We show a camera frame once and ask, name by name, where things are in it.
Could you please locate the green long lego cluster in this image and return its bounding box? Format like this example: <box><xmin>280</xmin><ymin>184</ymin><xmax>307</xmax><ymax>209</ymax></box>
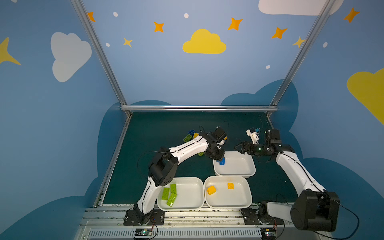
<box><xmin>183</xmin><ymin>134</ymin><xmax>193</xmax><ymax>143</ymax></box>

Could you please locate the green lego brick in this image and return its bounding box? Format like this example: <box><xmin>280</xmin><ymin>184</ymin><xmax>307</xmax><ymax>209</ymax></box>
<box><xmin>162</xmin><ymin>187</ymin><xmax>170</xmax><ymax>201</ymax></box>

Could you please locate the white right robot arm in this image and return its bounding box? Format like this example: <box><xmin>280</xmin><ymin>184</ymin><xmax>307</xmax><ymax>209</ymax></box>
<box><xmin>234</xmin><ymin>142</ymin><xmax>340</xmax><ymax>232</ymax></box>

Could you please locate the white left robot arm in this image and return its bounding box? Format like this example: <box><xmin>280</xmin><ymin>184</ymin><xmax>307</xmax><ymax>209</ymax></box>
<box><xmin>134</xmin><ymin>133</ymin><xmax>227</xmax><ymax>217</ymax></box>

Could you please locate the white bin right rear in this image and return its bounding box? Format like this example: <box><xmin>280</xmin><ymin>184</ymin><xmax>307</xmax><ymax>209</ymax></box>
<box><xmin>213</xmin><ymin>151</ymin><xmax>257</xmax><ymax>179</ymax></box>

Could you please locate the white bin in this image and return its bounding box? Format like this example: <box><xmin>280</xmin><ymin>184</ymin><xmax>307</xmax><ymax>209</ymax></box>
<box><xmin>157</xmin><ymin>177</ymin><xmax>205</xmax><ymax>212</ymax></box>
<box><xmin>204</xmin><ymin>176</ymin><xmax>253</xmax><ymax>210</ymax></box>
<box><xmin>213</xmin><ymin>151</ymin><xmax>257</xmax><ymax>179</ymax></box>

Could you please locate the white bin left front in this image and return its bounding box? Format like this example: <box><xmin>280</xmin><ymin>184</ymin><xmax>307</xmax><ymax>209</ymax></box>
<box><xmin>157</xmin><ymin>177</ymin><xmax>205</xmax><ymax>212</ymax></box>

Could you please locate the white bin middle front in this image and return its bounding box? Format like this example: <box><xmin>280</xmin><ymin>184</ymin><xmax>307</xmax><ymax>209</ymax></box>
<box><xmin>204</xmin><ymin>176</ymin><xmax>253</xmax><ymax>210</ymax></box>

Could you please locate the right controller board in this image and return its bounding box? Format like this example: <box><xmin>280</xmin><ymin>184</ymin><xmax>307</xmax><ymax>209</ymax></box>
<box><xmin>261</xmin><ymin>228</ymin><xmax>277</xmax><ymax>240</ymax></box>

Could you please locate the controller board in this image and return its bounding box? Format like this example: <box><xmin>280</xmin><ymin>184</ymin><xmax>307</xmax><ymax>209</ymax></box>
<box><xmin>134</xmin><ymin>229</ymin><xmax>153</xmax><ymax>240</ymax></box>
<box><xmin>261</xmin><ymin>228</ymin><xmax>277</xmax><ymax>240</ymax></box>

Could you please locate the left controller board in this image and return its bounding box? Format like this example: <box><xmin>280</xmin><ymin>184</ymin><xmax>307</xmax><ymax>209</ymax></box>
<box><xmin>134</xmin><ymin>229</ymin><xmax>153</xmax><ymax>240</ymax></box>

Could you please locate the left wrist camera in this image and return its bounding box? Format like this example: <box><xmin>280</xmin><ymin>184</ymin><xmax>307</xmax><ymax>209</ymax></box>
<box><xmin>213</xmin><ymin>127</ymin><xmax>227</xmax><ymax>143</ymax></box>

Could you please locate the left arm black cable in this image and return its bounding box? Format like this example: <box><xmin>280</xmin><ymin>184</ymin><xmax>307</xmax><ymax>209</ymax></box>
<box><xmin>136</xmin><ymin>149</ymin><xmax>169</xmax><ymax>172</ymax></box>

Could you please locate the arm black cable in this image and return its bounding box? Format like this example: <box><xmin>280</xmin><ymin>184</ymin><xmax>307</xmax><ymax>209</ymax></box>
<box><xmin>278</xmin><ymin>149</ymin><xmax>360</xmax><ymax>240</ymax></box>
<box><xmin>136</xmin><ymin>149</ymin><xmax>169</xmax><ymax>172</ymax></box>

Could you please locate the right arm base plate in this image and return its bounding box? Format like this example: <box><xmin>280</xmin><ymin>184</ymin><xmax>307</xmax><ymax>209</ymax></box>
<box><xmin>240</xmin><ymin>208</ymin><xmax>284</xmax><ymax>225</ymax></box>

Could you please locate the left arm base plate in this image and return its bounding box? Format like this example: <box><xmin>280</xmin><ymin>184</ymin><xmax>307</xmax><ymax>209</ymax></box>
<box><xmin>123</xmin><ymin>209</ymin><xmax>165</xmax><ymax>226</ymax></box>

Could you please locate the aluminium frame rear bar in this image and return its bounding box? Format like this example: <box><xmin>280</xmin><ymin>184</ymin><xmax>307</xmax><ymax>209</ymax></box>
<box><xmin>121</xmin><ymin>105</ymin><xmax>278</xmax><ymax>112</ymax></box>

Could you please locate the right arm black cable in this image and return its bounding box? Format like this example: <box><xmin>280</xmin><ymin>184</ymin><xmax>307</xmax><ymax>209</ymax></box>
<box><xmin>278</xmin><ymin>149</ymin><xmax>360</xmax><ymax>240</ymax></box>

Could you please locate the front aluminium rail bed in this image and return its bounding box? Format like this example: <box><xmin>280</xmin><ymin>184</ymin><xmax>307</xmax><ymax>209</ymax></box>
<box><xmin>74</xmin><ymin>205</ymin><xmax>323</xmax><ymax>240</ymax></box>

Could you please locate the aluminium frame right post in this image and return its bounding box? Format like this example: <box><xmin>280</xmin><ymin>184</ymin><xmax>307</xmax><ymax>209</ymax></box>
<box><xmin>266</xmin><ymin>0</ymin><xmax>337</xmax><ymax>119</ymax></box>

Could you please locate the aluminium frame post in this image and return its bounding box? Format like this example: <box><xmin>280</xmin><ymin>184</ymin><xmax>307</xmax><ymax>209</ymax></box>
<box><xmin>71</xmin><ymin>0</ymin><xmax>127</xmax><ymax>107</ymax></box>
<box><xmin>266</xmin><ymin>0</ymin><xmax>337</xmax><ymax>119</ymax></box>

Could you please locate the aluminium frame left post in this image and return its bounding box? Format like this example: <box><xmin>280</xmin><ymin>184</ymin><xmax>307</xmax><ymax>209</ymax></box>
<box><xmin>71</xmin><ymin>0</ymin><xmax>127</xmax><ymax>107</ymax></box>

